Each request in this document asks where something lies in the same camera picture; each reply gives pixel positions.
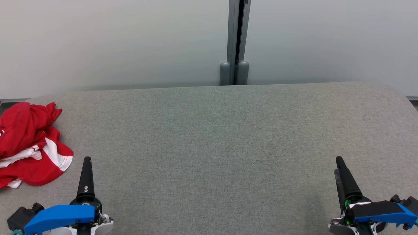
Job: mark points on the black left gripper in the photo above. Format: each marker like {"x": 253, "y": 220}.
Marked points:
{"x": 98, "y": 210}

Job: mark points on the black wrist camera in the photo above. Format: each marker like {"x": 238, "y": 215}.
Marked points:
{"x": 21, "y": 216}
{"x": 409, "y": 204}

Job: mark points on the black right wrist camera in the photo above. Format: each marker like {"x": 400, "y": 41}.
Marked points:
{"x": 409, "y": 204}

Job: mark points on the red Bulls basketball jersey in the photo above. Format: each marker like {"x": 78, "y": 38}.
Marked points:
{"x": 36, "y": 173}

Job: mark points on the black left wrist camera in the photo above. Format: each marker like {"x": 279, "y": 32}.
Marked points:
{"x": 21, "y": 216}

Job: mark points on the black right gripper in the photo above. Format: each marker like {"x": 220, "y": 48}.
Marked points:
{"x": 341, "y": 227}

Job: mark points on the grey partition frame post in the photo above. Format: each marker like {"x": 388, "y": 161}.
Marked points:
{"x": 233, "y": 39}

